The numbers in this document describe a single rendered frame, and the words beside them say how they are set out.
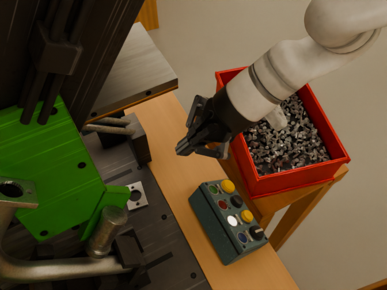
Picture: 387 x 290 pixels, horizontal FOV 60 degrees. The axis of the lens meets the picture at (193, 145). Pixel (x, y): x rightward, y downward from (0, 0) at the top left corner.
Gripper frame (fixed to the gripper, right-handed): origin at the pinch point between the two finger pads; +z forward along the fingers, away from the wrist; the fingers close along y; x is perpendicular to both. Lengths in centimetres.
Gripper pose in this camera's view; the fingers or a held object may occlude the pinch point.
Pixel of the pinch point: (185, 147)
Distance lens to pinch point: 60.0
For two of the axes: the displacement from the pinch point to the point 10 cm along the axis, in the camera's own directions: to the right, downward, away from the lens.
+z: -6.4, 5.0, 5.8
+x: 7.1, 1.0, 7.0
